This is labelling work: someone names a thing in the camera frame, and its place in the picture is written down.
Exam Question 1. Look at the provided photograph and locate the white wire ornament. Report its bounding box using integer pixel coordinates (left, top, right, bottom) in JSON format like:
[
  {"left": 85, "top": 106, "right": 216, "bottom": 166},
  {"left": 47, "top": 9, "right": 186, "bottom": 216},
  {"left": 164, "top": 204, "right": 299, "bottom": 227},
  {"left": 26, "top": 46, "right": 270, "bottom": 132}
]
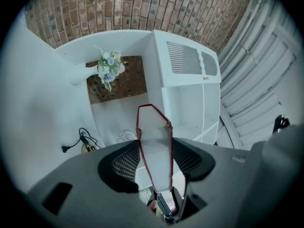
[{"left": 117, "top": 129, "right": 138, "bottom": 144}]

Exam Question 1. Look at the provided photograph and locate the artificial flower bouquet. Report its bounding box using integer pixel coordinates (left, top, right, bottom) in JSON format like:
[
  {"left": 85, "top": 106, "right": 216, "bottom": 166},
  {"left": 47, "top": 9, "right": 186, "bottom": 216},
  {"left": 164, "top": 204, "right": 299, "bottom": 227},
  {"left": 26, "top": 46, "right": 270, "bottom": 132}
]
[{"left": 93, "top": 45, "right": 126, "bottom": 93}]

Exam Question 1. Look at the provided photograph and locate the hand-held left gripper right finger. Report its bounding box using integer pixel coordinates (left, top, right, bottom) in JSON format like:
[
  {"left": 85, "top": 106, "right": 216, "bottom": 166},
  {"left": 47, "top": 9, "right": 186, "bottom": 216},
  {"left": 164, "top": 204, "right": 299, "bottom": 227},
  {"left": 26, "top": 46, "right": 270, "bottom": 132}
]
[{"left": 172, "top": 138, "right": 216, "bottom": 182}]

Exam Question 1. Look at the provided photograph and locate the white vase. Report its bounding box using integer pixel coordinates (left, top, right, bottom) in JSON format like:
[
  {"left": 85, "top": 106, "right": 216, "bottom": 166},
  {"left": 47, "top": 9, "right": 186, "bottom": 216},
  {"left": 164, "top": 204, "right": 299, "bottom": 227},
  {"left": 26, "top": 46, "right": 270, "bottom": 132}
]
[{"left": 68, "top": 64, "right": 99, "bottom": 86}]

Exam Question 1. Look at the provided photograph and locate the black handle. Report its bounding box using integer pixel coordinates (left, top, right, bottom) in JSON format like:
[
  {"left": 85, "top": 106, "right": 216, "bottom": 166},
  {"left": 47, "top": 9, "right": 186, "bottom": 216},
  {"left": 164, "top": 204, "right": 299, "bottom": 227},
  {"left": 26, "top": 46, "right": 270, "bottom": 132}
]
[{"left": 272, "top": 114, "right": 291, "bottom": 135}]

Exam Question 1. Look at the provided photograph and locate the white wooden shelf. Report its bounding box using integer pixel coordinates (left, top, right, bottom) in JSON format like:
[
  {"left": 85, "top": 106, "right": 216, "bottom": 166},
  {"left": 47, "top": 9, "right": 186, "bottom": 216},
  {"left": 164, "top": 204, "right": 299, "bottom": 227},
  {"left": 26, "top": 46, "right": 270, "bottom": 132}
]
[{"left": 55, "top": 29, "right": 222, "bottom": 192}]

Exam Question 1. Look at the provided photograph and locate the gold round object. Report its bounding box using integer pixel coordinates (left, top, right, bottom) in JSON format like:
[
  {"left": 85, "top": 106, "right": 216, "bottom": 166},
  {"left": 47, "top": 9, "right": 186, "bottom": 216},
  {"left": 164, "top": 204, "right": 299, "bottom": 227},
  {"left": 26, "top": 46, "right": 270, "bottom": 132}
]
[{"left": 81, "top": 143, "right": 103, "bottom": 154}]

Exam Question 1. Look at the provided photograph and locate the white louvered door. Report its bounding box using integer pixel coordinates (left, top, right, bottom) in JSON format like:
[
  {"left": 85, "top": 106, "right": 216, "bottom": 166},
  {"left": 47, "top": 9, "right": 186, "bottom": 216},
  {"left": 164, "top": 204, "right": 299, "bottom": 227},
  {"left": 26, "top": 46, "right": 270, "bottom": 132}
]
[{"left": 218, "top": 0, "right": 302, "bottom": 151}]

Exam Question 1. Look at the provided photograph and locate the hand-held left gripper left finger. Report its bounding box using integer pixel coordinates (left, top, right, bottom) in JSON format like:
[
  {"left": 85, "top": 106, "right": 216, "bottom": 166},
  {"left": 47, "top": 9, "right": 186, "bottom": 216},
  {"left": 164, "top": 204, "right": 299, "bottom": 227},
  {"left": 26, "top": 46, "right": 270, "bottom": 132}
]
[{"left": 97, "top": 140, "right": 141, "bottom": 194}]

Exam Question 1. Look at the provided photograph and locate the black power cable with plug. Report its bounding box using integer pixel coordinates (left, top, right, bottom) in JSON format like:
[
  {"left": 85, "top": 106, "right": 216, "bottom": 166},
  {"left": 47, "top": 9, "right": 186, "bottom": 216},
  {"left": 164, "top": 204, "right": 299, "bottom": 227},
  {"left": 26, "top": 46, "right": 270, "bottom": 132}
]
[{"left": 61, "top": 127, "right": 98, "bottom": 154}]

